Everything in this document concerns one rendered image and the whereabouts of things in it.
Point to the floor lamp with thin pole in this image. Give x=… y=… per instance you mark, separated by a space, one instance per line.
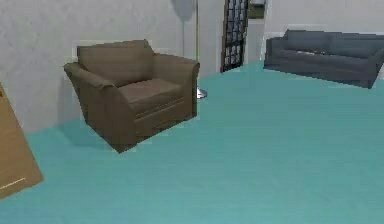
x=197 y=50

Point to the brown armchair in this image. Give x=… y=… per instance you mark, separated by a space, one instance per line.
x=133 y=86

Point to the dark glazed room door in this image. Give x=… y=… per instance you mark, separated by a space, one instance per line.
x=234 y=33

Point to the dark grey sofa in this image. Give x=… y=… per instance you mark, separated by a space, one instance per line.
x=330 y=56

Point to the light brown wooden cabinet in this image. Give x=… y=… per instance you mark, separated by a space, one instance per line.
x=13 y=146

